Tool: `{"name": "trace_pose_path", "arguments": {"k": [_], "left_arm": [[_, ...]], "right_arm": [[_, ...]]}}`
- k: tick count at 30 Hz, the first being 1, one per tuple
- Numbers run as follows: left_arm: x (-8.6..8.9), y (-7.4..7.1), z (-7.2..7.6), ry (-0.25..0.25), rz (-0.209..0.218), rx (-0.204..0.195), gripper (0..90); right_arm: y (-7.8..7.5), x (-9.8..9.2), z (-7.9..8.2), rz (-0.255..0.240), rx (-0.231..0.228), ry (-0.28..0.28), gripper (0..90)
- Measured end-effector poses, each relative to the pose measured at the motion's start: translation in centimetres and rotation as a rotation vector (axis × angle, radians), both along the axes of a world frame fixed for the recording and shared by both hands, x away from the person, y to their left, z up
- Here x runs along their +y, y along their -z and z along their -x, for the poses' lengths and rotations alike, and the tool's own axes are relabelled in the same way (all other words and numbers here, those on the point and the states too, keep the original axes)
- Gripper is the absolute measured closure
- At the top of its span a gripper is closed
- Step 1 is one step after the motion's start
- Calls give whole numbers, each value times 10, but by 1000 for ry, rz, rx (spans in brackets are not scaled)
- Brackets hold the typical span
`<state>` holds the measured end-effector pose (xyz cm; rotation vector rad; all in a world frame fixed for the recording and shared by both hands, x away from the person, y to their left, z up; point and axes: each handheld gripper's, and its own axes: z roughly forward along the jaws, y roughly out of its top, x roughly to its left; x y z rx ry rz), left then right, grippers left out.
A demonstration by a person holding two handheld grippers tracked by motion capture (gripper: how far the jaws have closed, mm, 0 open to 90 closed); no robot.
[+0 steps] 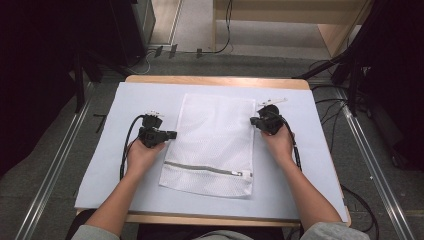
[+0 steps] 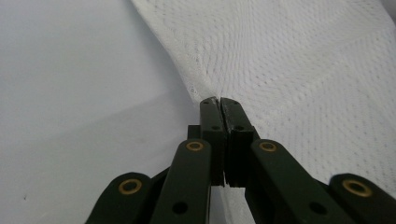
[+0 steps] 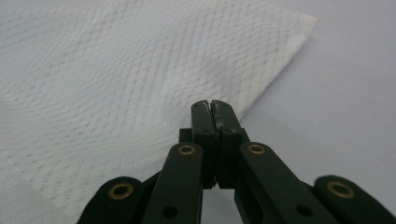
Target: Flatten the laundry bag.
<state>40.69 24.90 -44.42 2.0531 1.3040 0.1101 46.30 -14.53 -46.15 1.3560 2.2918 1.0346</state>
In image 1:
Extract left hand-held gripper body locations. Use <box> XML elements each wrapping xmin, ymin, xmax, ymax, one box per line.
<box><xmin>137</xmin><ymin>110</ymin><xmax>167</xmax><ymax>149</ymax></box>

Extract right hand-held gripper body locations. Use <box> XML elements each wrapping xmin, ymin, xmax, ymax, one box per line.
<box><xmin>254</xmin><ymin>97</ymin><xmax>288</xmax><ymax>136</ymax></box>

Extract white mesh laundry bag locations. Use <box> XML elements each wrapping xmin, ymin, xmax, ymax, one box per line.
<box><xmin>158</xmin><ymin>93</ymin><xmax>256</xmax><ymax>200</ymax></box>

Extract person's right hand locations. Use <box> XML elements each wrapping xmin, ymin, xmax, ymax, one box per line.
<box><xmin>260</xmin><ymin>124</ymin><xmax>296</xmax><ymax>166</ymax></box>

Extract person's left hand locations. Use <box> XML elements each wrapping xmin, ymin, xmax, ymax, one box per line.
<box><xmin>125</xmin><ymin>137</ymin><xmax>167</xmax><ymax>179</ymax></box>

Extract pale blue table mat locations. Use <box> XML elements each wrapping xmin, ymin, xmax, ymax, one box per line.
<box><xmin>74</xmin><ymin>81</ymin><xmax>350</xmax><ymax>223</ymax></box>

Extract wooden table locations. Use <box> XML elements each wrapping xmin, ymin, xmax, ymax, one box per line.
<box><xmin>75</xmin><ymin>74</ymin><xmax>353</xmax><ymax>228</ymax></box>

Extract black metal stand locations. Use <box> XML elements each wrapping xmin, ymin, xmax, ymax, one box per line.
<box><xmin>293</xmin><ymin>43</ymin><xmax>371</xmax><ymax>118</ymax></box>
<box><xmin>71</xmin><ymin>46</ymin><xmax>131</xmax><ymax>114</ymax></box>

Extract person's dark lap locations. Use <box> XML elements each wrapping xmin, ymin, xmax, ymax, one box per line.
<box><xmin>64</xmin><ymin>209</ymin><xmax>303</xmax><ymax>240</ymax></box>

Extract black computer tower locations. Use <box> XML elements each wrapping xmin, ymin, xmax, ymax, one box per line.
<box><xmin>108</xmin><ymin>0</ymin><xmax>157</xmax><ymax>68</ymax></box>

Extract light wooden desk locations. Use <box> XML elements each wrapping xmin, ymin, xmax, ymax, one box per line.
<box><xmin>212</xmin><ymin>0</ymin><xmax>375</xmax><ymax>58</ymax></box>

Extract person's grey left sleeve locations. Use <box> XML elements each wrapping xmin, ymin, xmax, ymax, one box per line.
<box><xmin>70</xmin><ymin>224</ymin><xmax>122</xmax><ymax>240</ymax></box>

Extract person's grey sleeve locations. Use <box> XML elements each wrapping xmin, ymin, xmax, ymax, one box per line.
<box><xmin>299</xmin><ymin>221</ymin><xmax>372</xmax><ymax>240</ymax></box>
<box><xmin>70</xmin><ymin>224</ymin><xmax>122</xmax><ymax>240</ymax></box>

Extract person's grey right sleeve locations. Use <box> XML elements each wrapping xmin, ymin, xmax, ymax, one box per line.
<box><xmin>299</xmin><ymin>221</ymin><xmax>372</xmax><ymax>240</ymax></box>

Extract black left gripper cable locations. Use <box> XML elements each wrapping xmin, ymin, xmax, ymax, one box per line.
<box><xmin>119</xmin><ymin>114</ymin><xmax>147</xmax><ymax>181</ymax></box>

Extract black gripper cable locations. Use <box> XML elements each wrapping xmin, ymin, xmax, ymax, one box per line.
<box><xmin>119</xmin><ymin>114</ymin><xmax>147</xmax><ymax>181</ymax></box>
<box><xmin>278</xmin><ymin>113</ymin><xmax>303</xmax><ymax>173</ymax></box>

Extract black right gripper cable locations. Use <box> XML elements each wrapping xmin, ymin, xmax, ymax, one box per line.
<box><xmin>278</xmin><ymin>113</ymin><xmax>303</xmax><ymax>173</ymax></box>

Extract black floor cables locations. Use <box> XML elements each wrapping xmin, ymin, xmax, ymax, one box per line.
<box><xmin>309</xmin><ymin>58</ymin><xmax>381</xmax><ymax>240</ymax></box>

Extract white floor cable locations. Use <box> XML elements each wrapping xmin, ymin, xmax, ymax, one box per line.
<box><xmin>126</xmin><ymin>49</ymin><xmax>158</xmax><ymax>76</ymax></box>

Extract black hanging cable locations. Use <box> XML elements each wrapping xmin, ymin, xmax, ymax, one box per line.
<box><xmin>195</xmin><ymin>0</ymin><xmax>234</xmax><ymax>57</ymax></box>

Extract metal floor rail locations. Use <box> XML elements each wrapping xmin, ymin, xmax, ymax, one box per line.
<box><xmin>13</xmin><ymin>81</ymin><xmax>96</xmax><ymax>240</ymax></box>
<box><xmin>334</xmin><ymin>88</ymin><xmax>418</xmax><ymax>240</ymax></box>

